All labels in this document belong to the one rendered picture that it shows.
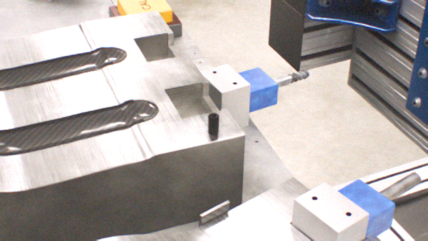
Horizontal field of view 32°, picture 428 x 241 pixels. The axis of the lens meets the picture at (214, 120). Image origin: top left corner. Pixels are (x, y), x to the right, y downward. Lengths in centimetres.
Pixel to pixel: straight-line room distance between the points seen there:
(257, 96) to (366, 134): 142
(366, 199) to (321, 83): 180
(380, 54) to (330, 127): 119
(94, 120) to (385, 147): 156
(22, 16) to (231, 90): 39
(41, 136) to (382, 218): 31
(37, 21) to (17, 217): 46
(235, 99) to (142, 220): 19
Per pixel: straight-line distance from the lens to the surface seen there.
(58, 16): 107
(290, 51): 109
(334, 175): 206
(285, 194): 66
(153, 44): 83
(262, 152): 80
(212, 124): 66
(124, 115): 70
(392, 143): 221
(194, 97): 74
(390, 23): 102
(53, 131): 70
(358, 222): 60
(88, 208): 66
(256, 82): 83
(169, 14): 100
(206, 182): 68
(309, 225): 61
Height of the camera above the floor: 128
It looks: 35 degrees down
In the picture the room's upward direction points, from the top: 1 degrees clockwise
